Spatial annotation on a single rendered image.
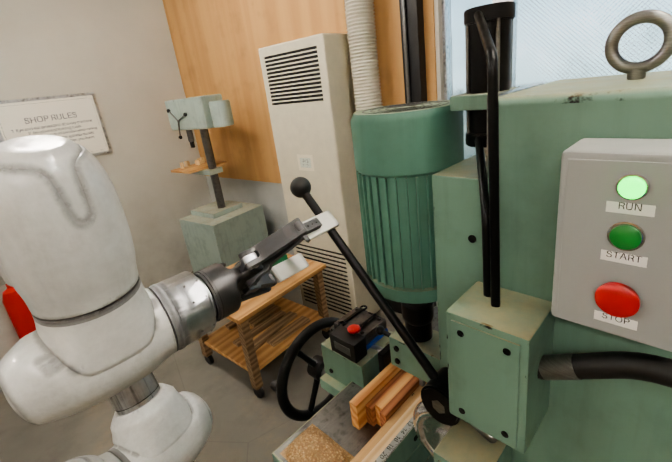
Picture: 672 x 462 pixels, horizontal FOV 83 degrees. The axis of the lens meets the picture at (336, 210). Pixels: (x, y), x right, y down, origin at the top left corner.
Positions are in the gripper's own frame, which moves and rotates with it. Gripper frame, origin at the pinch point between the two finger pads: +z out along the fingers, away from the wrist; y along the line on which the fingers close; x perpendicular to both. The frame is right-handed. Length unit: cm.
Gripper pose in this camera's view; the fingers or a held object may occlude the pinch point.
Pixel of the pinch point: (312, 242)
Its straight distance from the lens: 65.0
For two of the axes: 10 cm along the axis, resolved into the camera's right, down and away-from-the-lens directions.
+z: 7.0, -3.2, 6.4
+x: -6.0, -7.5, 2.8
